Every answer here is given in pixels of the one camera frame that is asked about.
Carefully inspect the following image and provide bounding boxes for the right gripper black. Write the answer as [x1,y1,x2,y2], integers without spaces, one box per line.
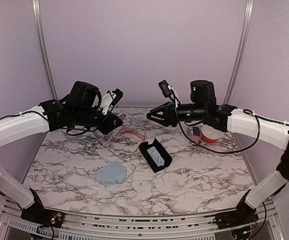
[146,101,207,128]

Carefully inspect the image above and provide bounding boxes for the pink frame sunglasses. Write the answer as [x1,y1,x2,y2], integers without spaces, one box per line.
[110,126,146,153]

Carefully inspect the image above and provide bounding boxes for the black glasses case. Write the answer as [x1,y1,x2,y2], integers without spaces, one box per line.
[139,138,173,173]

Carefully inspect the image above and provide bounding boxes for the blue cleaning cloth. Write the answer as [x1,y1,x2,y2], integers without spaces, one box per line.
[146,146,165,168]
[93,161,127,187]

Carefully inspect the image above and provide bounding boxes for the clear purple lens sunglasses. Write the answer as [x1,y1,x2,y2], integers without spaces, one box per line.
[100,110,147,162]

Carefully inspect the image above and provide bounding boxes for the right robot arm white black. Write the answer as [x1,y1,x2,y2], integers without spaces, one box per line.
[146,80,289,228]

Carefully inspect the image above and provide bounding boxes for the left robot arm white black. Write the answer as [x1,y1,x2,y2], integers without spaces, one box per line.
[0,81,123,228]

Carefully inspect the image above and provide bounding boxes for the striped flag glasses pouch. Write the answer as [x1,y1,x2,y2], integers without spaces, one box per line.
[189,126,202,144]

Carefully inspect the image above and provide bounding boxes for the orange white bowl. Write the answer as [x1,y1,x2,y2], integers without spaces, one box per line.
[201,125,222,143]

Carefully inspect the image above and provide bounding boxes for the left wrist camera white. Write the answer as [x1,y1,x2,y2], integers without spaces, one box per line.
[99,88,124,115]

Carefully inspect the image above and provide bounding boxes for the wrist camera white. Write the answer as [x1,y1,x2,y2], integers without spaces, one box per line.
[99,88,124,115]
[158,79,181,107]

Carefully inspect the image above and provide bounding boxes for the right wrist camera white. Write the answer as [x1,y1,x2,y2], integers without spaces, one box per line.
[158,79,181,107]

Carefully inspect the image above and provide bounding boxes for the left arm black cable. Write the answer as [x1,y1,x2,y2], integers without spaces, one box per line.
[0,113,103,137]

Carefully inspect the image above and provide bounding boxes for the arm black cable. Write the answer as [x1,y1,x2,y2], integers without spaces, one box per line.
[0,113,103,137]
[169,84,289,155]

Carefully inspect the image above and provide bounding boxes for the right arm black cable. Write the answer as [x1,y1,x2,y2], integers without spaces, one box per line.
[169,84,289,155]

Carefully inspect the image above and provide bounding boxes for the right aluminium frame post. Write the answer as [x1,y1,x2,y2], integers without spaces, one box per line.
[223,0,255,104]

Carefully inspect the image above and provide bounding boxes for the aluminium frame post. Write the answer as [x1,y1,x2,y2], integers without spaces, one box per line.
[223,0,255,104]
[32,0,58,99]

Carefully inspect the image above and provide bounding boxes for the left aluminium frame post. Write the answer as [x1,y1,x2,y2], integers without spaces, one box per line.
[32,0,58,99]

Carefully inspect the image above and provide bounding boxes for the front aluminium rail base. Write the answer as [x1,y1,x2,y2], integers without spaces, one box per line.
[0,199,286,240]

